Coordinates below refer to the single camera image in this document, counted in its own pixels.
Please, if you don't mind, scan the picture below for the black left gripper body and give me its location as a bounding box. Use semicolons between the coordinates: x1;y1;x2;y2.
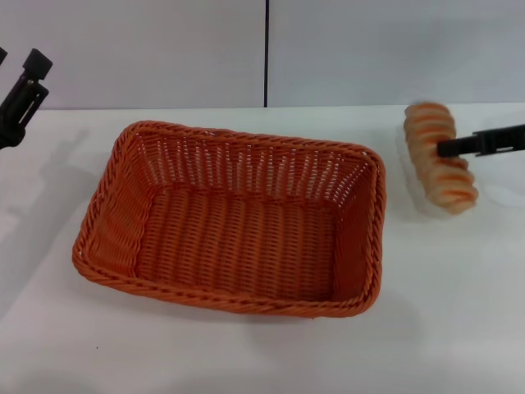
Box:
0;104;26;150

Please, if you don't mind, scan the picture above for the striped orange cream bread roll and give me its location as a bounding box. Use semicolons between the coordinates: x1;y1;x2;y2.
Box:
403;102;480;217

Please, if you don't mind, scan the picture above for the orange woven plastic basket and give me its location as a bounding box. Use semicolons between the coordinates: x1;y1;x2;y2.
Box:
71;119;387;319

